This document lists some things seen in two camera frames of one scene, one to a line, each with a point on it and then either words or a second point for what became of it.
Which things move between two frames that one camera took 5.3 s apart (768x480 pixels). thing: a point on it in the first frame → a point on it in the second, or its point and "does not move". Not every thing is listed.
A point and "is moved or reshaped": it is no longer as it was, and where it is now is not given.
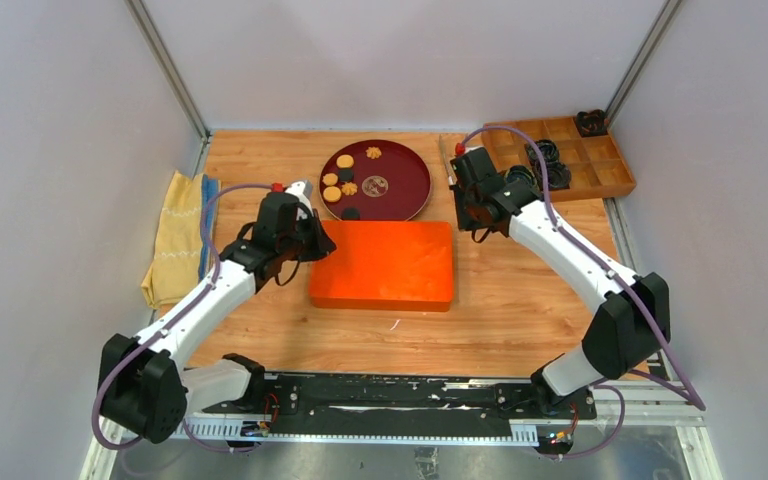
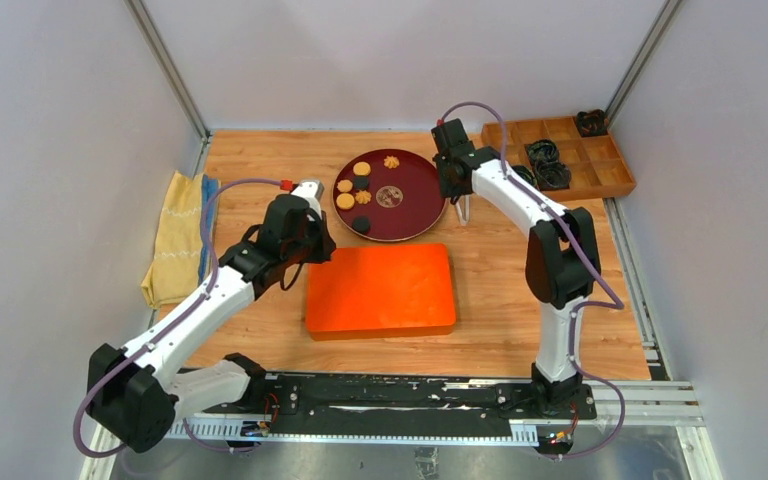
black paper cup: (548, 149) does not move
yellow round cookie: (332, 193) → (345, 201)
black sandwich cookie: (346, 175) → (361, 182)
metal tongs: (448, 162) is moved or reshaped
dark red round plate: (394, 186) is moved or reshaped
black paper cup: (522, 173) does not move
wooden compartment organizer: (594, 162) does not move
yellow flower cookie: (349, 188) → (363, 197)
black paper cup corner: (593, 123) does not move
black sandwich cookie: (351, 213) → (361, 224)
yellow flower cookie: (373, 152) → (391, 162)
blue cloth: (211, 188) does not move
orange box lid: (385, 265) is moved or reshaped
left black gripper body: (299, 245) does not move
